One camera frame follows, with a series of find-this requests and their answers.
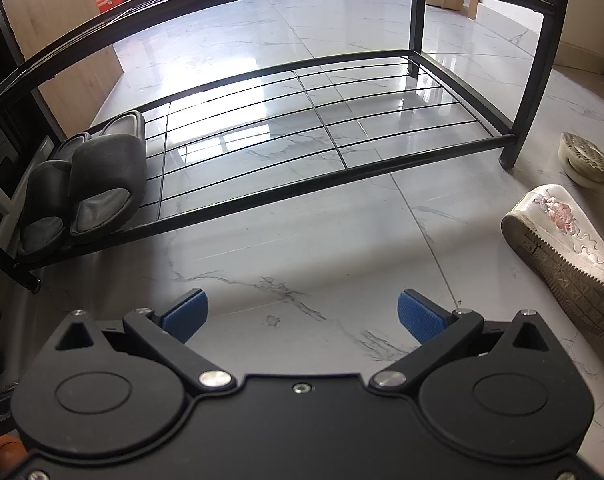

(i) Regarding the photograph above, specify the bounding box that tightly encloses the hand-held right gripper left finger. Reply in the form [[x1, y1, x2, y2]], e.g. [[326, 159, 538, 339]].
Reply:
[[56, 288, 235, 394]]

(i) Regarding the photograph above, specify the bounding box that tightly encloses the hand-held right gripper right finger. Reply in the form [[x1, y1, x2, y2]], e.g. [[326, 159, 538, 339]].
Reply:
[[369, 288, 558, 391]]

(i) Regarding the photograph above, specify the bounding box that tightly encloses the white embroidered shoe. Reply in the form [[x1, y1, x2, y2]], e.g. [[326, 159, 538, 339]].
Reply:
[[557, 131, 604, 189], [501, 184, 604, 336]]

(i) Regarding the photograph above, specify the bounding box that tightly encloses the black metal shoe rack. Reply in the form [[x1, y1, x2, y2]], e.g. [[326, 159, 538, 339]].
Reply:
[[0, 0, 568, 293]]

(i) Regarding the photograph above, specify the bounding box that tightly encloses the person's left hand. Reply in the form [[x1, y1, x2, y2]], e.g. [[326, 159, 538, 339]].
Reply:
[[0, 435, 28, 480]]

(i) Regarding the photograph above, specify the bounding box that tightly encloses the black slide slipper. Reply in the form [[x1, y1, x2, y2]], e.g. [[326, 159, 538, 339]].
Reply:
[[68, 110, 148, 238], [16, 132, 90, 258]]

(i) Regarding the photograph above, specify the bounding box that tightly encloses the cardboard box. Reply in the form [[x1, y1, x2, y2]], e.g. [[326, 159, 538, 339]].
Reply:
[[424, 0, 480, 19]]

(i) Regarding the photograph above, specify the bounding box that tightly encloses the light wooden cabinet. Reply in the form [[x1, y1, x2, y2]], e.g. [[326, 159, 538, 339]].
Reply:
[[0, 0, 125, 126]]

